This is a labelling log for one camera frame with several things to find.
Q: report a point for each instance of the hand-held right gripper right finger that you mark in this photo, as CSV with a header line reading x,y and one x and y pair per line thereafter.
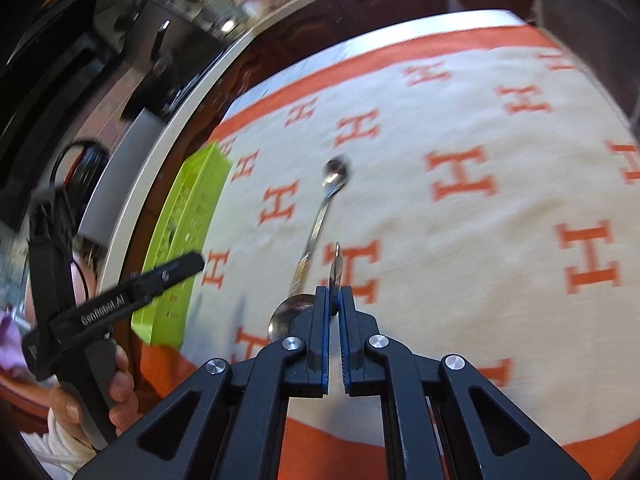
x,y
347,350

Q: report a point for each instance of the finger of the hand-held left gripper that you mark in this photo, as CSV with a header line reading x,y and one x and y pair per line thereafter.
x,y
172,272

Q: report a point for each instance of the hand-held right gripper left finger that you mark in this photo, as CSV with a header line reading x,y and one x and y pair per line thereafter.
x,y
322,350

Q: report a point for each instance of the steel soup spoon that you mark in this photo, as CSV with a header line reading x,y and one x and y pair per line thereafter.
x,y
292,317

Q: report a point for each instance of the green plastic utensil tray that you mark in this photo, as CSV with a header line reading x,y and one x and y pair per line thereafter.
x,y
185,220

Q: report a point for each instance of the person's left hand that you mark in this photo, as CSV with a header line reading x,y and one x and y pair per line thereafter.
x,y
124,390

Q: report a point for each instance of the pale purple cloth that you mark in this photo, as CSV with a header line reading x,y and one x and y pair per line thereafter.
x,y
12,345

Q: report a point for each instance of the plain steel splash guard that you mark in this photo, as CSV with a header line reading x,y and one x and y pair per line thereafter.
x,y
125,175

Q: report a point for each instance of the orange letter printed blanket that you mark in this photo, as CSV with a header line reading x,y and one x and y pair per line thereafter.
x,y
450,210

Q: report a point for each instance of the black range hood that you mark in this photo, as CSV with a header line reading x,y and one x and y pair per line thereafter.
x,y
45,75

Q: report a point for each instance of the white patterned tablecloth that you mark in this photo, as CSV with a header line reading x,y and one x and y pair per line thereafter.
x,y
350,45

